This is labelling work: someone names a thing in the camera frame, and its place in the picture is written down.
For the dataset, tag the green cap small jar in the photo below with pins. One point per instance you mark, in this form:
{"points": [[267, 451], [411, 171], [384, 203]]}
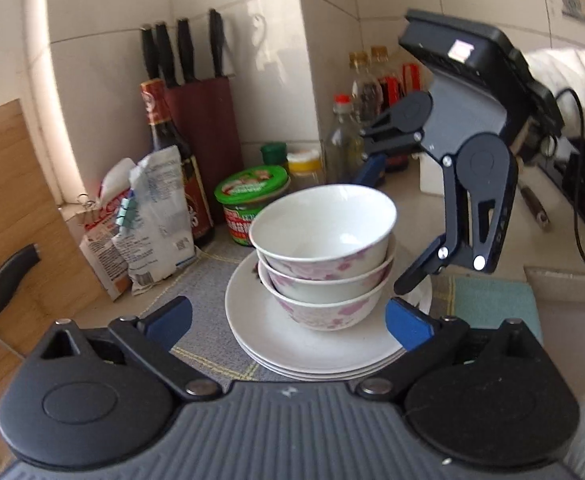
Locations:
{"points": [[275, 154]]}

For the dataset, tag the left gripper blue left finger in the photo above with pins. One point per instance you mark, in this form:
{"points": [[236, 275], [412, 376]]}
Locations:
{"points": [[168, 324]]}

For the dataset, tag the red white food bag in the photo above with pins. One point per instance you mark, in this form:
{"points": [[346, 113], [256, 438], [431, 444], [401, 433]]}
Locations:
{"points": [[98, 223]]}

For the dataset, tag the grey blue checked towel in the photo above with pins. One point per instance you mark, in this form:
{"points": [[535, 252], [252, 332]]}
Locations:
{"points": [[211, 347]]}

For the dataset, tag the yellow lid spice jar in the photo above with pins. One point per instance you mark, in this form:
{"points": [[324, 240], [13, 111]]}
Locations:
{"points": [[306, 169]]}

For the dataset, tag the bamboo cutting board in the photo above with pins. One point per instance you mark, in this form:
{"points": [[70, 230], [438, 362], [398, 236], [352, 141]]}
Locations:
{"points": [[62, 284]]}

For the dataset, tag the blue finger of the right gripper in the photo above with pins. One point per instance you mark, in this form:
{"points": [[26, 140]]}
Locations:
{"points": [[372, 173], [437, 256]]}

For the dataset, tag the green lid sauce tub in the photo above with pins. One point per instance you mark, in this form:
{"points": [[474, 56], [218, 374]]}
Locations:
{"points": [[243, 196]]}

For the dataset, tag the dark soy sauce bottle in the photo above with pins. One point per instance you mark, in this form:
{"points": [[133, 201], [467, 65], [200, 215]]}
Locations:
{"points": [[164, 135]]}

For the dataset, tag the white floral bowl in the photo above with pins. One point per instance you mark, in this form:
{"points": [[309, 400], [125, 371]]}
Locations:
{"points": [[328, 291], [326, 305]]}

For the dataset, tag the clear glass oil bottle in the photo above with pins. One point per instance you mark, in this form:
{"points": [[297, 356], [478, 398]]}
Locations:
{"points": [[343, 145]]}

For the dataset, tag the white floral plate back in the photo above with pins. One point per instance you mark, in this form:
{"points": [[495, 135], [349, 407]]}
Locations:
{"points": [[310, 377]]}

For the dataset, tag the large white floral plate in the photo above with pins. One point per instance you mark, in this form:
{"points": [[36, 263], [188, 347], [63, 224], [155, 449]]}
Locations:
{"points": [[264, 328]]}

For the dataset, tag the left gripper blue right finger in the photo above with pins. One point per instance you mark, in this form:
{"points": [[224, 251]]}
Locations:
{"points": [[408, 325]]}

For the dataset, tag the dark red knife block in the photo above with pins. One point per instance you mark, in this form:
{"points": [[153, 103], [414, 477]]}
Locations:
{"points": [[202, 109]]}

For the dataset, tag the white printed food bag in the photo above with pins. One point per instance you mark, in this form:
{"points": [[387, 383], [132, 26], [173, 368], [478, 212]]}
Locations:
{"points": [[154, 236]]}

